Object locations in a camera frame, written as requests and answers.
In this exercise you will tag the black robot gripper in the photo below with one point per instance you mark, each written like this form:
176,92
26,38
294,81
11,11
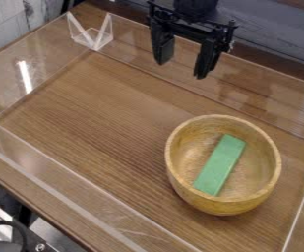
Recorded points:
195,20

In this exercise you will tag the green rectangular block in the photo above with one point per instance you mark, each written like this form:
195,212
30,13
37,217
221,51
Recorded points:
219,165

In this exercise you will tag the brown wooden bowl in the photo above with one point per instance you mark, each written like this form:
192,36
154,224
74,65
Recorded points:
255,174

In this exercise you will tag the clear acrylic tray walls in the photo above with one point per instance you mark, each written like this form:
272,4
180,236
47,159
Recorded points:
86,118

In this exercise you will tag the clear acrylic corner bracket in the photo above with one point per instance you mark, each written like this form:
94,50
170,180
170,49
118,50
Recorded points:
93,38

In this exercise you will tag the black metal table bracket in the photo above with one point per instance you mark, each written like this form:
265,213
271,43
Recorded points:
25,219

